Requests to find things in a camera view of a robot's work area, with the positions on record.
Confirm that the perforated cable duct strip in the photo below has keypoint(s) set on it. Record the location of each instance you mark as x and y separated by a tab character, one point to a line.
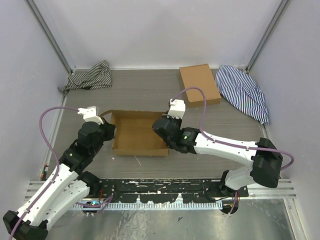
179	205

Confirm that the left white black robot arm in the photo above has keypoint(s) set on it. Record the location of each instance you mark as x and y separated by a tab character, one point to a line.
68	184

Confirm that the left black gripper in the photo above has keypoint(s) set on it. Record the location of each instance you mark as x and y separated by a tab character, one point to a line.
110	129

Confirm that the blue white striped cloth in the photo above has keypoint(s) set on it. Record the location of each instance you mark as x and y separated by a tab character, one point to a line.
242	92

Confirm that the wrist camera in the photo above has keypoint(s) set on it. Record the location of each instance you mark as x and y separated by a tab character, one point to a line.
90	114
176	109

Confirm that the folded brown cardboard box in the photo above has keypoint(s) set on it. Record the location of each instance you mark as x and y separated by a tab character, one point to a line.
202	77

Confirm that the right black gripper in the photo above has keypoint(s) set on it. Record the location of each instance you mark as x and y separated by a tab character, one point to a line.
178	120

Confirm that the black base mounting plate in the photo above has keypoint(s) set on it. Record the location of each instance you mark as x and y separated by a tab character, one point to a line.
159	191

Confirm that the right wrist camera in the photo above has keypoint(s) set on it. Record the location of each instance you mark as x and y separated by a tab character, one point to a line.
176	109

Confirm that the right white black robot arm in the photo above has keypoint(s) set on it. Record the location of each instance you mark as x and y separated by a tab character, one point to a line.
261	160

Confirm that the grey striped cloth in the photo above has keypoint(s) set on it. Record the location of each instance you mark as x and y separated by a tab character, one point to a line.
97	77

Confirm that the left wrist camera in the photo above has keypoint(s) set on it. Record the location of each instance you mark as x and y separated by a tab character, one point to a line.
90	114

